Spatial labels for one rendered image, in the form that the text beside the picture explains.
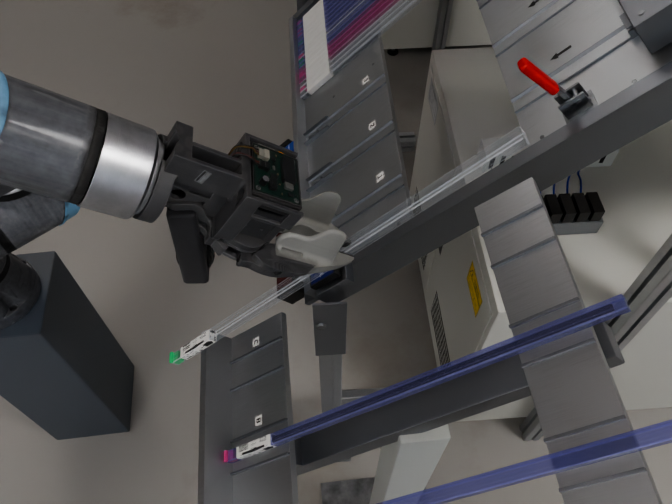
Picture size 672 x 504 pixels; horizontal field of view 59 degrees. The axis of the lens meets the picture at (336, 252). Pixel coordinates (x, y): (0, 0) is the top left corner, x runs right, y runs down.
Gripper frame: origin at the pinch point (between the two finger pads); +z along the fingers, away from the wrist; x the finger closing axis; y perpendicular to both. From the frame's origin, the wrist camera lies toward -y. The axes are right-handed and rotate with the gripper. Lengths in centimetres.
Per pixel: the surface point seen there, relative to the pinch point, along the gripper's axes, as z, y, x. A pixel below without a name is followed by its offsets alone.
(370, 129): 18.1, -9.7, 35.5
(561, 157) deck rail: 23.1, 14.6, 11.2
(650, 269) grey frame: 54, 7, 9
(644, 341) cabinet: 80, -10, 10
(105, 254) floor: 6, -118, 75
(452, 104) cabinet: 48, -14, 62
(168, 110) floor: 19, -109, 137
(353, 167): 17.1, -14.1, 30.5
